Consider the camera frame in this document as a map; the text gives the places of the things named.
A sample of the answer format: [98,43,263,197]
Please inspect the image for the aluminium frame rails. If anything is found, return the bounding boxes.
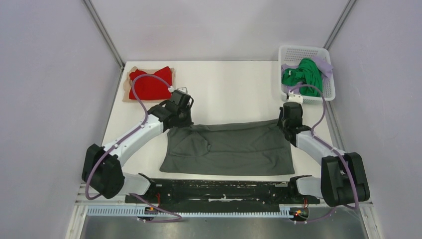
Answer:
[66,102,375,239]

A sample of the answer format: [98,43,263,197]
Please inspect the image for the red folded t shirt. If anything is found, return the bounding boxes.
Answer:
[128,66,173,101]

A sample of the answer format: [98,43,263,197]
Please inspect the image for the grey t shirt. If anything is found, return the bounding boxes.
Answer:
[160,119,295,176]

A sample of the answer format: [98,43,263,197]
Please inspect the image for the white plastic laundry basket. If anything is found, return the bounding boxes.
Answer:
[278,45,335,101]

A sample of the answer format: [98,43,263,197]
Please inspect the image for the right aluminium corner post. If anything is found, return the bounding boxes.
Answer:
[323,0,357,50]

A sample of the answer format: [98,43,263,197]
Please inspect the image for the aluminium corner post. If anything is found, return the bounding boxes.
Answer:
[323,0,357,50]
[82,0,125,70]

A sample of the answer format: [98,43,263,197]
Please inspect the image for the beige folded t shirt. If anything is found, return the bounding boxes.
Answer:
[122,66,176,103]

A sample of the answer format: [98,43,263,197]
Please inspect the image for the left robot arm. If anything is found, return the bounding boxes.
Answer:
[82,87,194,203]

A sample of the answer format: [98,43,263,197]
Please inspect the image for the left aluminium corner post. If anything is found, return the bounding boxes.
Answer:
[82,0,125,70]

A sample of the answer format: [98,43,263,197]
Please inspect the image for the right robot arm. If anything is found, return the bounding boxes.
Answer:
[277,102,371,207]

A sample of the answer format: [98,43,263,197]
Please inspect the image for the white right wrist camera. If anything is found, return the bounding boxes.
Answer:
[287,93,304,105]

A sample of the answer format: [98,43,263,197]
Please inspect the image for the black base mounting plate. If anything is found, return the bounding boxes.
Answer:
[142,179,320,213]

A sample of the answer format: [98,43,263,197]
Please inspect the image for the green t shirt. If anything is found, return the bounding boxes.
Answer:
[281,58,323,97]

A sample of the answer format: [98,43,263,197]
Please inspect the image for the white slotted cable duct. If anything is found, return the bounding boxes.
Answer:
[86,206,297,219]

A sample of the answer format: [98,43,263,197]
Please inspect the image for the lilac t shirt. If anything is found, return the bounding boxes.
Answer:
[281,56,333,89]

